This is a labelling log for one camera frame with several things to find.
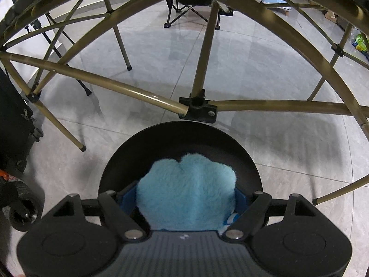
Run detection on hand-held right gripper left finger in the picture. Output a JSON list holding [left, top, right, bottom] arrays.
[[48, 180, 152, 242]]

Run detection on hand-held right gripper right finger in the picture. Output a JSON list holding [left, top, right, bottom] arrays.
[[225, 186, 318, 242]]

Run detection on light blue plush toy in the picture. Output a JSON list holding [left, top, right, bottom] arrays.
[[135, 154, 240, 235]]

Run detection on black round trash bin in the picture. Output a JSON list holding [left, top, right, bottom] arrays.
[[98, 120, 263, 232]]

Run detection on black wheeled suitcase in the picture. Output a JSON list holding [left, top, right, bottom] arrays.
[[0, 66, 44, 172]]

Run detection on black folding chair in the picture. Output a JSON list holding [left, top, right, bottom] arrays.
[[163, 0, 222, 31]]

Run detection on green snack bag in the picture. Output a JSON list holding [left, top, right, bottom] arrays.
[[353, 33, 369, 53]]

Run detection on cardboard boxes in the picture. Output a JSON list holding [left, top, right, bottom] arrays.
[[324, 9, 344, 23]]

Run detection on tan folding table frame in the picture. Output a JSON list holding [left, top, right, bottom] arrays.
[[0, 0, 369, 205]]

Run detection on black camera tripod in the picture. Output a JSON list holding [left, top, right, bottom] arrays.
[[9, 0, 93, 96]]

